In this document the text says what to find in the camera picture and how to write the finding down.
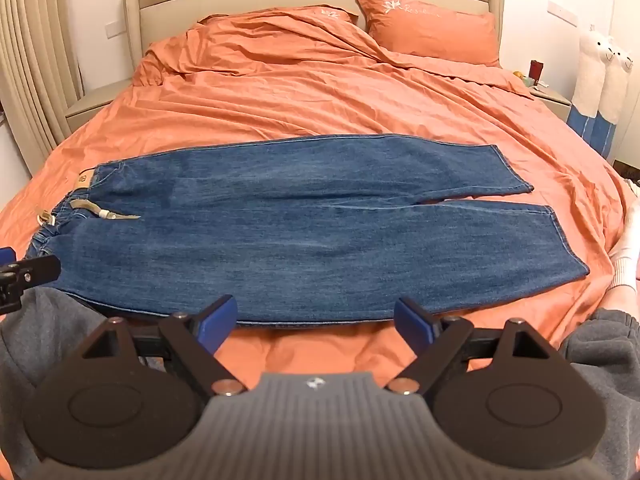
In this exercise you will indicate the white alpaca plush toy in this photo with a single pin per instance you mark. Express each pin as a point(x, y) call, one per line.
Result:
point(617, 90)
point(590, 75)

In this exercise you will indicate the small yellow object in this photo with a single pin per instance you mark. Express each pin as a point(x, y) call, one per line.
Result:
point(521, 76)

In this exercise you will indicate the person's left leg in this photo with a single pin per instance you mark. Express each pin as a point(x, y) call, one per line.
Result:
point(55, 340)

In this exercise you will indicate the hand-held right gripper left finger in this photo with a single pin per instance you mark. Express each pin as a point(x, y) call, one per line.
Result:
point(220, 322)

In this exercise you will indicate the person's right leg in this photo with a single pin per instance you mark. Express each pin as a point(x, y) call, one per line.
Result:
point(610, 350)

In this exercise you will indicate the khaki fabric belt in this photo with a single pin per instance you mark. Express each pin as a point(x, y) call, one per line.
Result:
point(95, 208)

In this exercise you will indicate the orange duvet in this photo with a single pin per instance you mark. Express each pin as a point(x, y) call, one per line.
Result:
point(300, 95)

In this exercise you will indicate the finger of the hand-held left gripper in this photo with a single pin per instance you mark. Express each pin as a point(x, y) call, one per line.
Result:
point(37, 268)

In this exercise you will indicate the dark red cup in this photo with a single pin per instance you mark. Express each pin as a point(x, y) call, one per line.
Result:
point(536, 72)

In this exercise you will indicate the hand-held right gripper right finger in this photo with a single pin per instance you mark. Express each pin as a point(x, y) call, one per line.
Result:
point(412, 322)

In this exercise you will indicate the orange embroidered pillow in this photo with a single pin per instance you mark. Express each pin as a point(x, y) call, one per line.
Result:
point(430, 30)
point(320, 14)

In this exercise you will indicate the white wall switch panel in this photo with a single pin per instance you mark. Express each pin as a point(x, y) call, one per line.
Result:
point(562, 12)

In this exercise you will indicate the white sock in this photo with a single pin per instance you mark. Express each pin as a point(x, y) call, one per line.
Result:
point(626, 255)

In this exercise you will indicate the beige nightstand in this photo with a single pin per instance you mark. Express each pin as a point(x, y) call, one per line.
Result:
point(552, 100)
point(95, 102)

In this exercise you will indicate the beige pleated curtain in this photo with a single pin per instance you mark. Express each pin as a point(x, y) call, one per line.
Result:
point(30, 60)

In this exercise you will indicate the white wall socket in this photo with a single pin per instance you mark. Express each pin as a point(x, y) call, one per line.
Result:
point(113, 30)

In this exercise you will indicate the person's leg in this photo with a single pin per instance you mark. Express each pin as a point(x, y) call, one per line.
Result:
point(55, 340)
point(610, 350)

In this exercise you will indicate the blue denim pants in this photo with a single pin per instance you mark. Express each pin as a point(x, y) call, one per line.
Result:
point(300, 235)

